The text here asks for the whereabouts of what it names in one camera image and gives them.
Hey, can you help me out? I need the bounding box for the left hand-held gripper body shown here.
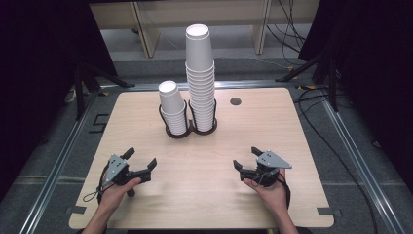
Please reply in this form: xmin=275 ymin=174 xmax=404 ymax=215
xmin=103 ymin=153 xmax=153 ymax=198

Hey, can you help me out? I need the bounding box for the bundle of black floor cables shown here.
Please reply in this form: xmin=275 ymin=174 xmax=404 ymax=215
xmin=265 ymin=0 xmax=308 ymax=67

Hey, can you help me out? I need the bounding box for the person's left hand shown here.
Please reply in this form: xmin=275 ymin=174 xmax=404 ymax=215
xmin=97 ymin=176 xmax=143 ymax=212

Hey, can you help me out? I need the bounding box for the grey tape piece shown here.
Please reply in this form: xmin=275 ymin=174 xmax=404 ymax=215
xmin=66 ymin=205 xmax=88 ymax=215
xmin=316 ymin=207 xmax=343 ymax=218

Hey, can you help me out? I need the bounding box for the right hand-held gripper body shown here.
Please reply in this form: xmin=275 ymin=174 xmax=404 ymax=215
xmin=239 ymin=149 xmax=293 ymax=188

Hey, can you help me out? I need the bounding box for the black double cup holder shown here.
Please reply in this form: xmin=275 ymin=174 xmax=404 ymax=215
xmin=158 ymin=97 xmax=218 ymax=140

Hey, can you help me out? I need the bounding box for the long black floor cable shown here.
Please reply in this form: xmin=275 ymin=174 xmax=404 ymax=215
xmin=292 ymin=86 xmax=380 ymax=234

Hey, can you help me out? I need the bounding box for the black tape floor mark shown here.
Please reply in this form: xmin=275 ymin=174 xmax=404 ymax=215
xmin=89 ymin=113 xmax=110 ymax=135

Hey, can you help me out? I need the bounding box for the black curtain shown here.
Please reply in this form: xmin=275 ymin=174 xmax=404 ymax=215
xmin=0 ymin=0 xmax=119 ymax=203
xmin=297 ymin=0 xmax=413 ymax=196

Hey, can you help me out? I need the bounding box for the metal floor rail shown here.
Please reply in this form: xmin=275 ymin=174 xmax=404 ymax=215
xmin=319 ymin=96 xmax=408 ymax=234
xmin=99 ymin=79 xmax=301 ymax=93
xmin=19 ymin=92 xmax=100 ymax=234

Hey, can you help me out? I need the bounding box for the person's right hand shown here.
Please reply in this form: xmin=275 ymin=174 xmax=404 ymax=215
xmin=243 ymin=168 xmax=290 ymax=216

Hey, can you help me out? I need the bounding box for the tall stack of paper cups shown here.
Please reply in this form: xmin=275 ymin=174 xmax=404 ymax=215
xmin=184 ymin=59 xmax=216 ymax=133

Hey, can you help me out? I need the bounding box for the beige wooden desk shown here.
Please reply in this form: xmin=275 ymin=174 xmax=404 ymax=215
xmin=89 ymin=0 xmax=320 ymax=59

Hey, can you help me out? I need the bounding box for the black tripod stand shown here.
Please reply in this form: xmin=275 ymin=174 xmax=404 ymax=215
xmin=275 ymin=48 xmax=339 ymax=113
xmin=71 ymin=60 xmax=136 ymax=121

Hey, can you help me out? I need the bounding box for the short stack of paper cups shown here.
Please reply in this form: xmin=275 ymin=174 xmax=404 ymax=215
xmin=158 ymin=80 xmax=189 ymax=136

